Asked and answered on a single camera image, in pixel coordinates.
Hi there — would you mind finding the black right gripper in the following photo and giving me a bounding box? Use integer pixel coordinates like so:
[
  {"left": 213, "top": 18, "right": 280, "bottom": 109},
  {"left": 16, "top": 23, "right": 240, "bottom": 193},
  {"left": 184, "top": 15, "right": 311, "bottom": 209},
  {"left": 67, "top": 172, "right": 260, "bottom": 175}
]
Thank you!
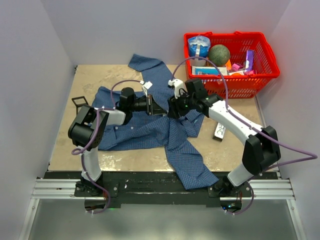
[{"left": 168, "top": 90, "right": 197, "bottom": 120}]

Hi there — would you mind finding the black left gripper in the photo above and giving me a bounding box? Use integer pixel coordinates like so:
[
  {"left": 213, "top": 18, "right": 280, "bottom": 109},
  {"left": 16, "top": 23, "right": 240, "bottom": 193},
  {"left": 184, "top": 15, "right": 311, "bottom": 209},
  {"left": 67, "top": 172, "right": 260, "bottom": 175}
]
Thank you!
[{"left": 129, "top": 94, "right": 167, "bottom": 116}]

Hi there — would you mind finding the blue plaid shirt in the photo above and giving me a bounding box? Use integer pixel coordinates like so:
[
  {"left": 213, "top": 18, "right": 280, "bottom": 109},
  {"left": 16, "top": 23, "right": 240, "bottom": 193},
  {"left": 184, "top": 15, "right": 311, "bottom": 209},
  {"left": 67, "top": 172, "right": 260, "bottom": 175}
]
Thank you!
[{"left": 98, "top": 54, "right": 219, "bottom": 190}]

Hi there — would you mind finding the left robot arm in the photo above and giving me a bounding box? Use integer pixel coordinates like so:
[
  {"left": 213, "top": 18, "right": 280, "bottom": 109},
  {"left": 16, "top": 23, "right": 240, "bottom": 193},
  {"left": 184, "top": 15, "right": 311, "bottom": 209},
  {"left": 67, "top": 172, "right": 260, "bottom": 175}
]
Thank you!
[{"left": 68, "top": 87, "right": 167, "bottom": 197}]

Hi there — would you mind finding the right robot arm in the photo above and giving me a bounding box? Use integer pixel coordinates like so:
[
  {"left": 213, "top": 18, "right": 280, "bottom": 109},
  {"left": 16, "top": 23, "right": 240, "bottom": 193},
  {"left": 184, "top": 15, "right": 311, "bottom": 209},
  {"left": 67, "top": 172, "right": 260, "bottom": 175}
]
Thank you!
[{"left": 168, "top": 78, "right": 281, "bottom": 197}]

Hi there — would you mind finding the blue white razor box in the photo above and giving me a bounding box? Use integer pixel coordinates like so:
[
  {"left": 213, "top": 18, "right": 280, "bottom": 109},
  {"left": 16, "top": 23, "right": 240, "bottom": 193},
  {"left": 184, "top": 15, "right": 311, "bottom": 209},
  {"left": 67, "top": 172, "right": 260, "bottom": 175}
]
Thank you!
[{"left": 191, "top": 66, "right": 229, "bottom": 76}]

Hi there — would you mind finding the white chocolate bar box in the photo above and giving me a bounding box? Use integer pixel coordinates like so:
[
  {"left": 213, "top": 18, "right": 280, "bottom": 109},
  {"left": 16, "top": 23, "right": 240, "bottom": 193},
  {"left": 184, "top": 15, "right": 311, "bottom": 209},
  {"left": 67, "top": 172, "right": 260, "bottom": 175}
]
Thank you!
[{"left": 212, "top": 122, "right": 226, "bottom": 142}]

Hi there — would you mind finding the blue white wrapped roll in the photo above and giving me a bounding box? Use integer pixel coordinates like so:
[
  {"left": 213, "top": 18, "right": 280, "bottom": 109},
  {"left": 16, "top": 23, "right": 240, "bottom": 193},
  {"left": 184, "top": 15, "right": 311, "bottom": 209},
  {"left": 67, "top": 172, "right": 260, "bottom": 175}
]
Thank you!
[{"left": 187, "top": 35, "right": 211, "bottom": 67}]

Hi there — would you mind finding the orange package in basket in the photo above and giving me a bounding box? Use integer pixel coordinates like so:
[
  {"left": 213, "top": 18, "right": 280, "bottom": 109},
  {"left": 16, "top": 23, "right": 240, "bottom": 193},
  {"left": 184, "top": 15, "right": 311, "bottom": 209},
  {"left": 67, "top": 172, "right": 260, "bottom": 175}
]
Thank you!
[{"left": 225, "top": 60, "right": 232, "bottom": 71}]

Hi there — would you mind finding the green round melon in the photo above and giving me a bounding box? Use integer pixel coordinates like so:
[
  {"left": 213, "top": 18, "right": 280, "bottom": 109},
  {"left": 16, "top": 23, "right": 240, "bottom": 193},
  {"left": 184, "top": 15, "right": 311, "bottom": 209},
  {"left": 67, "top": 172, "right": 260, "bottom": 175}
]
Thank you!
[{"left": 207, "top": 44, "right": 231, "bottom": 67}]

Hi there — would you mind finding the pink small package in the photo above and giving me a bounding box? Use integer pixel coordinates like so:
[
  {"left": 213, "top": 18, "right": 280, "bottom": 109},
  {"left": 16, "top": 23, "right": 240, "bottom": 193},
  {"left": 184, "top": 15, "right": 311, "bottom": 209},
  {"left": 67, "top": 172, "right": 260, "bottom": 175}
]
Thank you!
[{"left": 231, "top": 63, "right": 243, "bottom": 72}]

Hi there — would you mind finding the purple snack package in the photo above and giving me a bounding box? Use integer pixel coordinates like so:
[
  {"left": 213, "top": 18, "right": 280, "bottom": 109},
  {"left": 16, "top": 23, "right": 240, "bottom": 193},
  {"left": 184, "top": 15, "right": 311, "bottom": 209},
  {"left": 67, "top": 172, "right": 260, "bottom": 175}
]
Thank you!
[{"left": 243, "top": 49, "right": 255, "bottom": 75}]

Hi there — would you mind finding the red plastic basket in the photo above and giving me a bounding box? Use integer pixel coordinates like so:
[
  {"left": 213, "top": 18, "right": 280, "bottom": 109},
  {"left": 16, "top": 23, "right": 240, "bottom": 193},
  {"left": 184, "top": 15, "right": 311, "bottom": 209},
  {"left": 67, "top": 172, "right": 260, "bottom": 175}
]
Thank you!
[{"left": 184, "top": 31, "right": 280, "bottom": 99}]

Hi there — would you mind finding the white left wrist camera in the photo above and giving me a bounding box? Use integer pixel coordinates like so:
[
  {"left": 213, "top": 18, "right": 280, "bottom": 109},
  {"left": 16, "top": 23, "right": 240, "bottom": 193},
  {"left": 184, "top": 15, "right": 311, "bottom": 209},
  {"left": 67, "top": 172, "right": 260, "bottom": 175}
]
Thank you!
[{"left": 139, "top": 80, "right": 153, "bottom": 97}]

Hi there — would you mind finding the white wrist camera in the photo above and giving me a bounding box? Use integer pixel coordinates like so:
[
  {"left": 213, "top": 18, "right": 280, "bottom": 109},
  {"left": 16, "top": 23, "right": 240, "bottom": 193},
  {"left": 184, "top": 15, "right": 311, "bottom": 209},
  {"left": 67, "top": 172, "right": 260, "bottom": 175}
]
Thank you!
[
  {"left": 139, "top": 80, "right": 153, "bottom": 97},
  {"left": 168, "top": 78, "right": 186, "bottom": 99}
]

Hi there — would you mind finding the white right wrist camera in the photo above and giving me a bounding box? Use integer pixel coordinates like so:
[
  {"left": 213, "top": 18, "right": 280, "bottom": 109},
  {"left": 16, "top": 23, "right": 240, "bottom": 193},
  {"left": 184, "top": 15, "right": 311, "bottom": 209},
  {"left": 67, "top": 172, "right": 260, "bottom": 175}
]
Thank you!
[{"left": 168, "top": 78, "right": 186, "bottom": 99}]

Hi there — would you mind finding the black wire frame stand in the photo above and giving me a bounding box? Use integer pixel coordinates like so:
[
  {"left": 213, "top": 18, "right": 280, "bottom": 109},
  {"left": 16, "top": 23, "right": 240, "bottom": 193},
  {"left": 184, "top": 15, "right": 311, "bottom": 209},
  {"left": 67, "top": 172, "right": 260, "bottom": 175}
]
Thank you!
[{"left": 71, "top": 96, "right": 89, "bottom": 113}]

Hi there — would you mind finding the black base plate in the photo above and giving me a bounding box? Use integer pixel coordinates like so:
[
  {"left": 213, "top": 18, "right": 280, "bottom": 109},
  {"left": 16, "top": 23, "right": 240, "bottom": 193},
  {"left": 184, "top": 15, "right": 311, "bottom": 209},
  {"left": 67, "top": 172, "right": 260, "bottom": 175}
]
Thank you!
[{"left": 44, "top": 170, "right": 280, "bottom": 210}]

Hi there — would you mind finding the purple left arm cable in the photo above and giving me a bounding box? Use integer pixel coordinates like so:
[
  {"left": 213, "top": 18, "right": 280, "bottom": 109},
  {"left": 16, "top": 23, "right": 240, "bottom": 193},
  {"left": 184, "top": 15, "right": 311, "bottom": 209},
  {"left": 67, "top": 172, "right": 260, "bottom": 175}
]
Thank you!
[{"left": 71, "top": 79, "right": 146, "bottom": 215}]

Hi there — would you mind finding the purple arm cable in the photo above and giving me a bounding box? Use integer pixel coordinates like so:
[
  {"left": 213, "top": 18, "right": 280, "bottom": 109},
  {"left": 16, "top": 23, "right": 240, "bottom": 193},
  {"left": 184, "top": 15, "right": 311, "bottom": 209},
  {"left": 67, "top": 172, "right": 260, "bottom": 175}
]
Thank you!
[
  {"left": 71, "top": 79, "right": 146, "bottom": 215},
  {"left": 171, "top": 56, "right": 318, "bottom": 216}
]

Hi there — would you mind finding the aluminium frame rail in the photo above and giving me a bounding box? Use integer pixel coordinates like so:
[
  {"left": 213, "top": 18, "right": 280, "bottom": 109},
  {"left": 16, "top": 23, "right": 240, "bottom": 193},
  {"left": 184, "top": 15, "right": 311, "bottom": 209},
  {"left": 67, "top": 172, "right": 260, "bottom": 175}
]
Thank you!
[{"left": 20, "top": 171, "right": 306, "bottom": 240}]

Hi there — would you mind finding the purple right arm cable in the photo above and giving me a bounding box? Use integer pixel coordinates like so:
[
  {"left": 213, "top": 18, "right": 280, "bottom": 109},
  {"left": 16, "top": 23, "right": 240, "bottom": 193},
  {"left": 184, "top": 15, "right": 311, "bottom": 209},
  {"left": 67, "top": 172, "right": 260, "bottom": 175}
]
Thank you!
[{"left": 171, "top": 56, "right": 318, "bottom": 216}]

